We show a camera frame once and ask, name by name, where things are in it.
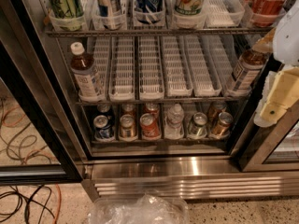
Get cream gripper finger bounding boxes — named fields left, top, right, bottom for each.
left=251, top=28, right=276, bottom=53
left=253, top=66, right=299, bottom=128

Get orange soda can front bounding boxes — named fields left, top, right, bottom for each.
left=120, top=115, right=136, bottom=138

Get orange soda can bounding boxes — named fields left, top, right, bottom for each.
left=121, top=104, right=136, bottom=117
left=120, top=115, right=136, bottom=138

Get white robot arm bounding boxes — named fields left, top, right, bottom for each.
left=253, top=0, right=299, bottom=128

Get coca-cola can top shelf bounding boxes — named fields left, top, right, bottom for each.
left=244, top=0, right=286, bottom=27

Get right glass fridge door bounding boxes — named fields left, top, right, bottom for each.
left=239, top=102, right=299, bottom=172

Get glass fridge door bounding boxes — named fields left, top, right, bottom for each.
left=0, top=0, right=85, bottom=185
left=239, top=102, right=299, bottom=172

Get gold can rear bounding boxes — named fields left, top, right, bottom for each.
left=207, top=101, right=227, bottom=122

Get gold can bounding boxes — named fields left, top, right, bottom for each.
left=210, top=112, right=234, bottom=135
left=207, top=101, right=227, bottom=122

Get gold can front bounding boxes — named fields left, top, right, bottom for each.
left=210, top=112, right=234, bottom=135

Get green silver can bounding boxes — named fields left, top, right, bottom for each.
left=188, top=112, right=207, bottom=139

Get steel fridge base grille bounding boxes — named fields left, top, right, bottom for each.
left=81, top=157, right=299, bottom=200

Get red soda can rear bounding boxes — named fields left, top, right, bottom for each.
left=143, top=103, right=160, bottom=118

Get red soda can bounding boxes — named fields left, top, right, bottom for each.
left=140, top=113, right=160, bottom=139
left=143, top=103, right=160, bottom=118

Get red soda can front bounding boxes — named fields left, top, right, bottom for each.
left=140, top=113, right=160, bottom=139

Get orange soda can rear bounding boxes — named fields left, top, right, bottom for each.
left=121, top=104, right=136, bottom=117

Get blue soda can rear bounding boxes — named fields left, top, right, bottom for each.
left=97, top=104, right=114, bottom=119

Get blue soda can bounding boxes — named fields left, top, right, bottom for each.
left=97, top=104, right=114, bottom=119
left=93, top=115, right=114, bottom=140

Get blue soda can front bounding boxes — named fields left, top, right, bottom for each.
left=93, top=115, right=114, bottom=140

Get green can top shelf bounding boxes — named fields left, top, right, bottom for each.
left=50, top=0, right=84, bottom=32

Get left glass fridge door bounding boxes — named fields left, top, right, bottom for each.
left=0, top=0, right=85, bottom=185

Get right tea bottle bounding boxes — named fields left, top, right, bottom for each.
left=226, top=49, right=268, bottom=91

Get tea bottle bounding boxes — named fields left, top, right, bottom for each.
left=70, top=42, right=104, bottom=102
left=226, top=49, right=268, bottom=91

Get empty top glide tray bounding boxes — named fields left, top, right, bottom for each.
left=206, top=0, right=245, bottom=28

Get clear water bottle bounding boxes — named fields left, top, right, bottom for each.
left=164, top=104, right=184, bottom=140

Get clear plastic bin with bag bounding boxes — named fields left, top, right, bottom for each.
left=88, top=194, right=190, bottom=224

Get left tea bottle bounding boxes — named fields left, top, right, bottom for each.
left=70, top=42, right=104, bottom=102

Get top wire shelf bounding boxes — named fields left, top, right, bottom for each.
left=46, top=27, right=272, bottom=37

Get wire shelf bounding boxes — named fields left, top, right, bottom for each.
left=76, top=96, right=249, bottom=105
left=46, top=27, right=272, bottom=37

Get middle wire shelf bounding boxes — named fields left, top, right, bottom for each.
left=76, top=96, right=249, bottom=105

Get orange cable on floor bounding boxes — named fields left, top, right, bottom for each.
left=52, top=184, right=63, bottom=224

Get black cables on floor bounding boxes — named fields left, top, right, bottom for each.
left=0, top=184, right=56, bottom=224

